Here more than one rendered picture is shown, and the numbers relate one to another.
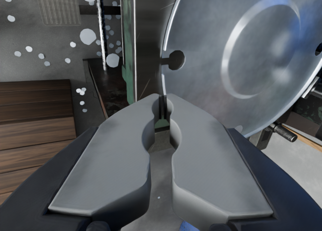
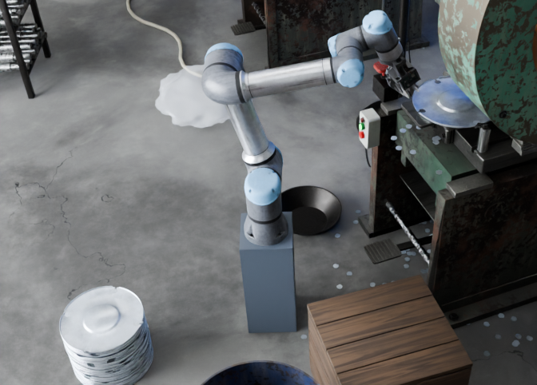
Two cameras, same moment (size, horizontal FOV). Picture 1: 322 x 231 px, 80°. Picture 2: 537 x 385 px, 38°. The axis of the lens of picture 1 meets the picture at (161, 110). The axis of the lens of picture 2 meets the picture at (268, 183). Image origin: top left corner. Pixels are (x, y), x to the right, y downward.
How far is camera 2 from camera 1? 2.53 m
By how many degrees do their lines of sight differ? 77
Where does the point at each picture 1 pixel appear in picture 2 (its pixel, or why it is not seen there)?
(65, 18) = (388, 254)
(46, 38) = not seen: hidden behind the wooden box
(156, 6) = (408, 104)
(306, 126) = not seen: outside the picture
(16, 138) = (378, 299)
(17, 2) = (347, 287)
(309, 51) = not seen: hidden behind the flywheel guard
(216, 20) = (428, 101)
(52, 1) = (375, 247)
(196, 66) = (431, 109)
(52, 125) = (405, 283)
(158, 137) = (466, 180)
